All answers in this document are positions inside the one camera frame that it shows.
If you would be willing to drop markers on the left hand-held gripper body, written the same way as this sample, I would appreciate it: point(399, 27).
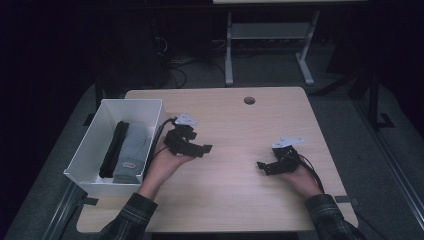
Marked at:
point(180, 140)

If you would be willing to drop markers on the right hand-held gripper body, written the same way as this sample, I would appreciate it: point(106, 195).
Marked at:
point(285, 156)

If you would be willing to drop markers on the white plastic box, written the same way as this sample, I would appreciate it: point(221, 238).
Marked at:
point(86, 146)

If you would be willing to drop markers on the person's right hand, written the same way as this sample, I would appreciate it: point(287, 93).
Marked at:
point(303, 183)

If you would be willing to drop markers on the person's left hand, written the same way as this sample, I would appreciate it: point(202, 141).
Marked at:
point(163, 170)

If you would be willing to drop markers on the grey tape strip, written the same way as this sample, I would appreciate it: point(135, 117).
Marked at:
point(346, 200)
point(88, 201)

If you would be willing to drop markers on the black metal stand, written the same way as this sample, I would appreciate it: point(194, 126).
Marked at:
point(366, 90)

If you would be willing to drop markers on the aluminium floor rail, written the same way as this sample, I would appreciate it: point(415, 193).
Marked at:
point(61, 213)
point(393, 166)

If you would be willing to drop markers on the white metal table frame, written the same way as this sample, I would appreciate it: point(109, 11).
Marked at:
point(270, 31)

